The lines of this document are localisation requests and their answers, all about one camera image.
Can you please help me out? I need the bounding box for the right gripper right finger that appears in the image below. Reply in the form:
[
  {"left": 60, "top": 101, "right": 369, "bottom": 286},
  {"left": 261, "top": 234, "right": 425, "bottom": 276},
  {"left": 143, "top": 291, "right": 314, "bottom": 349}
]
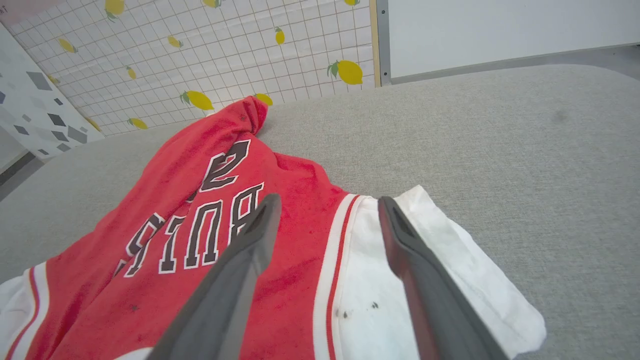
[{"left": 377, "top": 195, "right": 509, "bottom": 360}]

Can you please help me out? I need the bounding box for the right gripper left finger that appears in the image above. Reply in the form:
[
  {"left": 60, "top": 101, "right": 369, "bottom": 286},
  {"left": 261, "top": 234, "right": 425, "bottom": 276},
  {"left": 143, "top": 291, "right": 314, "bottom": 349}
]
[{"left": 146, "top": 193, "right": 283, "bottom": 360}]

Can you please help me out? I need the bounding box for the red and white jersey shirt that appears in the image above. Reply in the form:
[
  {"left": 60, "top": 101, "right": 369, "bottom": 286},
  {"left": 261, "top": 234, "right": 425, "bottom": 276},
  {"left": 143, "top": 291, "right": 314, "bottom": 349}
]
[{"left": 0, "top": 96, "right": 547, "bottom": 360}]

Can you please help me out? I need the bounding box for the lemon print grid panel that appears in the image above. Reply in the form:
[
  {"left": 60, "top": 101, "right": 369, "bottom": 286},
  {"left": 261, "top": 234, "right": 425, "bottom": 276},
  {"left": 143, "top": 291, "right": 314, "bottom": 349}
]
[{"left": 0, "top": 0, "right": 376, "bottom": 138}]

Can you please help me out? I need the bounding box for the terrazzo pattern white panel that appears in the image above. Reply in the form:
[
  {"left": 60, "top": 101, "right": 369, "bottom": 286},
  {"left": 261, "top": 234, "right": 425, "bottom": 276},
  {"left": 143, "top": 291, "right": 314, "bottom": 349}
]
[{"left": 0, "top": 22, "right": 105, "bottom": 162}]

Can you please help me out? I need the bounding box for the grey metal post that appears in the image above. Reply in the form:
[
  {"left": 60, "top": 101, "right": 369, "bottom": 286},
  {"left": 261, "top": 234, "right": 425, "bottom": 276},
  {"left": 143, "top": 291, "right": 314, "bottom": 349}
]
[{"left": 376, "top": 0, "right": 392, "bottom": 86}]

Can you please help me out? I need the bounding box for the light wooden partition frame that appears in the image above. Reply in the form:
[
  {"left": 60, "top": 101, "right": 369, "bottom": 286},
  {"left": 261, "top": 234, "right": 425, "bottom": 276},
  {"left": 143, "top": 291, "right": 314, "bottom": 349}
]
[{"left": 369, "top": 0, "right": 382, "bottom": 88}]

